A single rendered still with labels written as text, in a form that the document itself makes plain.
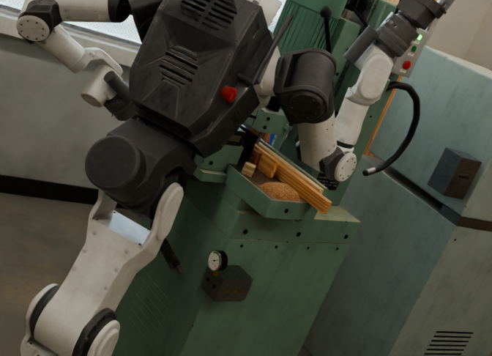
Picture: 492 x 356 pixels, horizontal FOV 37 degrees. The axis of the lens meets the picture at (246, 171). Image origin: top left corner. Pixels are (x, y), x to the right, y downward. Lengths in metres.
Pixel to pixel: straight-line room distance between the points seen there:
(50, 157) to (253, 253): 1.65
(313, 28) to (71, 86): 1.64
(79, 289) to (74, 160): 2.12
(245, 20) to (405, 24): 0.44
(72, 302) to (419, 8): 1.04
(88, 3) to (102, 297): 0.68
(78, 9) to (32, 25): 0.12
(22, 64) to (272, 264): 1.64
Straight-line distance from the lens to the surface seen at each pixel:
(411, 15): 1.80
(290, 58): 1.66
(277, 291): 2.50
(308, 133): 1.70
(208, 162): 2.19
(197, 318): 2.33
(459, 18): 4.73
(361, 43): 1.79
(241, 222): 2.20
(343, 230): 2.54
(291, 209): 2.16
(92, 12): 1.79
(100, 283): 1.65
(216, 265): 2.15
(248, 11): 1.52
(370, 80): 1.77
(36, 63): 3.50
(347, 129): 1.82
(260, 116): 2.32
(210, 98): 1.50
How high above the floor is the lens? 1.54
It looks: 17 degrees down
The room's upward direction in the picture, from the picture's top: 23 degrees clockwise
